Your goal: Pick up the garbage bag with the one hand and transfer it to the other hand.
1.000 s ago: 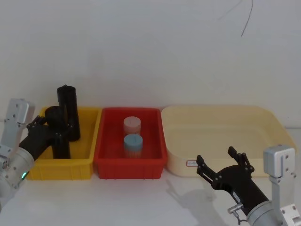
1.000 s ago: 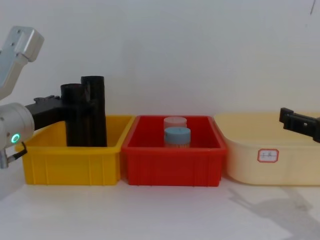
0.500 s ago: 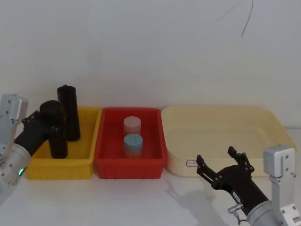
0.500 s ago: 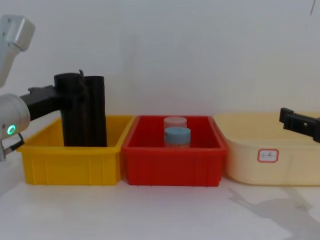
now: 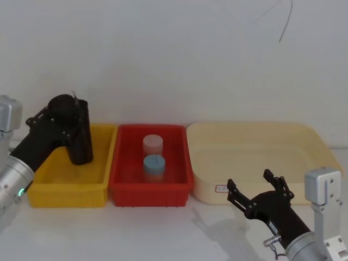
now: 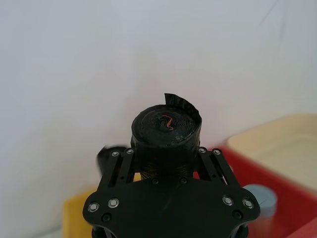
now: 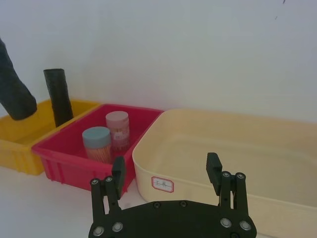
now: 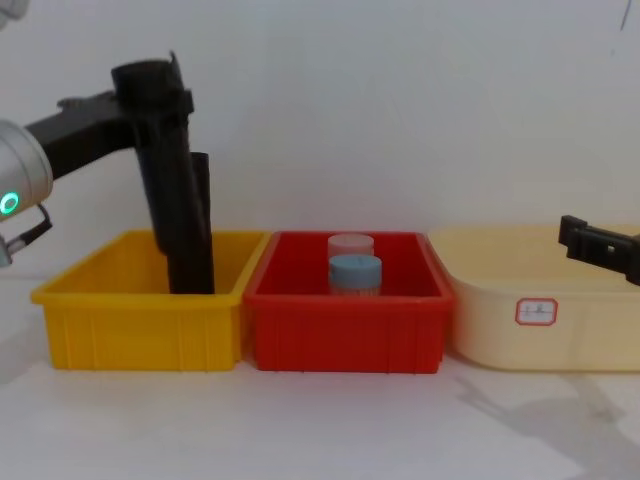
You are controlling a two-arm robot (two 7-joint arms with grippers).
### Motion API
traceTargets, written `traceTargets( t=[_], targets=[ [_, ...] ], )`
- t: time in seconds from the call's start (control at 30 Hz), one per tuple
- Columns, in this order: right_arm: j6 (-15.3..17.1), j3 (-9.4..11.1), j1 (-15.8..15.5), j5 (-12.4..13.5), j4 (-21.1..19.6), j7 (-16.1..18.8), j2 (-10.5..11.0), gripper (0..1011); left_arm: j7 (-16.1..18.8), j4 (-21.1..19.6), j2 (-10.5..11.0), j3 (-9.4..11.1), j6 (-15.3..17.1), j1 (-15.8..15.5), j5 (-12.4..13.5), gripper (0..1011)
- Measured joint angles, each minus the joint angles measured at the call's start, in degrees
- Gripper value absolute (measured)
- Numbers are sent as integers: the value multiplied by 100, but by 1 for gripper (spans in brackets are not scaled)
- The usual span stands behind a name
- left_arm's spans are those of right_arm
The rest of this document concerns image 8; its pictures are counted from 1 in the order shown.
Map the cream plastic bin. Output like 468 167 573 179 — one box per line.
426 224 640 373

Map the blue lidded jar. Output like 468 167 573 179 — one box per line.
327 254 384 298

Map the pink lidded jar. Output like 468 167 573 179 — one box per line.
326 232 376 262

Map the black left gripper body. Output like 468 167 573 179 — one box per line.
23 49 195 182

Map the thin dark wrist cable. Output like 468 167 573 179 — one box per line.
0 202 54 257

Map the white label with red border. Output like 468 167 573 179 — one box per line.
514 296 559 328

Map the red plastic bin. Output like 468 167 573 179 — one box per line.
242 230 456 374

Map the yellow plastic bin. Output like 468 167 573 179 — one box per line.
30 229 272 373

